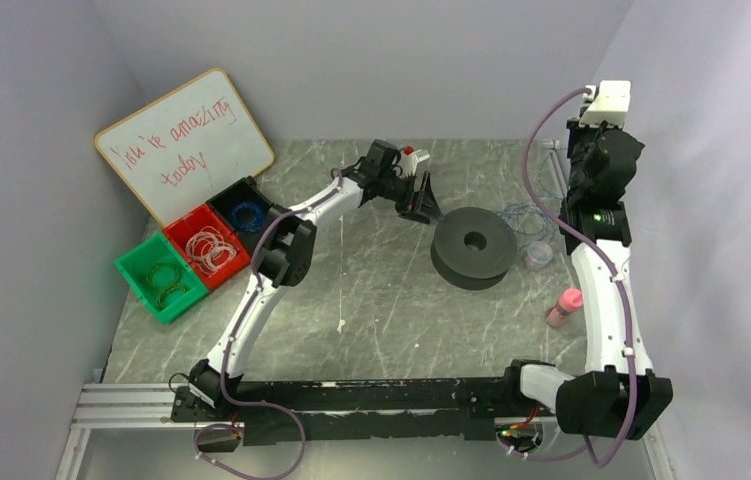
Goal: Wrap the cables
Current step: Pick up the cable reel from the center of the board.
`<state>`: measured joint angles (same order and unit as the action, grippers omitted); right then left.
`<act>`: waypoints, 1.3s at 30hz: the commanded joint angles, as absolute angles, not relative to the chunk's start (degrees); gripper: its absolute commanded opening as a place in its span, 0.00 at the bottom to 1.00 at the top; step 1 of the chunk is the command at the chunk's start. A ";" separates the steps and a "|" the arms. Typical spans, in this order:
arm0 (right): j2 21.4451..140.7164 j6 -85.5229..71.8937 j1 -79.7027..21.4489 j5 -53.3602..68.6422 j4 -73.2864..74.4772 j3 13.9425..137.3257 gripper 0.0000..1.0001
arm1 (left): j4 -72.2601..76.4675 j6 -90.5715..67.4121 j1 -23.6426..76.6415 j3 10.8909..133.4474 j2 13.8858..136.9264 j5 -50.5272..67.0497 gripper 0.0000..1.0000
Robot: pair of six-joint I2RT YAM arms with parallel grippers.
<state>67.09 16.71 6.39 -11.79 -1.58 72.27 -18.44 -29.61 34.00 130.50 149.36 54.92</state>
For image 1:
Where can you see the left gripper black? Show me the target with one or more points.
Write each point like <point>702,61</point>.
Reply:
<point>414,196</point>

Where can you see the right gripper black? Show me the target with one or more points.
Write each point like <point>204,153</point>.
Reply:
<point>595,136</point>

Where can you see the black spool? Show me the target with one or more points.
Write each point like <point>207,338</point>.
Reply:
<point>473,248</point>

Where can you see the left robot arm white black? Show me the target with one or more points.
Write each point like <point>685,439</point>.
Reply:
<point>282,255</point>

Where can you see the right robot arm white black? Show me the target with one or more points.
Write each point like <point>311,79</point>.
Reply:
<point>619,392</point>

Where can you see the clear plastic cup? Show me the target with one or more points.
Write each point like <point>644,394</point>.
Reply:
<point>538,255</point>

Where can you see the pink marker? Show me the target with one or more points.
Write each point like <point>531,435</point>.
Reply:
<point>569,302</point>

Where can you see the black bin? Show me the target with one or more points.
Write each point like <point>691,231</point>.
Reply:
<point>245,210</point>

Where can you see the red bin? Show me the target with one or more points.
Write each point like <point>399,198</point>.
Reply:
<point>208,246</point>

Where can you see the whiteboard with red writing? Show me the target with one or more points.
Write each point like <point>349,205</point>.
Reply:
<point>177,152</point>

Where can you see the green bin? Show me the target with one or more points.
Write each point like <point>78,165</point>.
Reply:
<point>161,278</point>

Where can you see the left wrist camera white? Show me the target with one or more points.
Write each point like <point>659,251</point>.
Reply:
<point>412,161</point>

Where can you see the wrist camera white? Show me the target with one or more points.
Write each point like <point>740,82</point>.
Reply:
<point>607,102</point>
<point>412,161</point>

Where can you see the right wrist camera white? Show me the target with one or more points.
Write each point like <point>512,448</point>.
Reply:
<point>607,102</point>

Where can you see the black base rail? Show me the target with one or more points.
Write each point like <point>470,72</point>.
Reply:
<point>269,412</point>

